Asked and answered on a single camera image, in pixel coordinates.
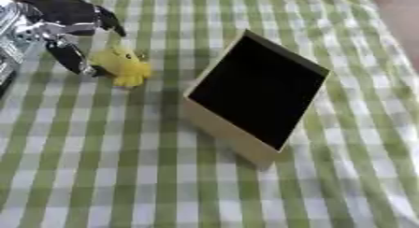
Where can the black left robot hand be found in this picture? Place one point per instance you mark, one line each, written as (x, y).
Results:
(65, 12)

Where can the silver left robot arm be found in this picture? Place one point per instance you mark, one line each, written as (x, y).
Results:
(12, 38)

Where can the tan cardboard box black inside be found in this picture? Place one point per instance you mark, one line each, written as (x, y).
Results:
(256, 88)

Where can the yellow soft toy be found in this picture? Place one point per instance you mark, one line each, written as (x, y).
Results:
(124, 66)

